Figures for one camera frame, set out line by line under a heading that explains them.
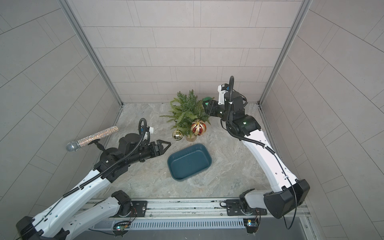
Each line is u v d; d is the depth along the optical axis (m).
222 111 0.58
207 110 0.62
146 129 0.66
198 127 0.65
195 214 0.71
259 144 0.43
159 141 0.62
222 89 0.61
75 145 0.67
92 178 0.45
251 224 0.68
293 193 0.37
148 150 0.61
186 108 0.72
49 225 0.37
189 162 0.86
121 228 0.63
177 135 0.72
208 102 0.68
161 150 0.61
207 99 0.68
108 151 0.87
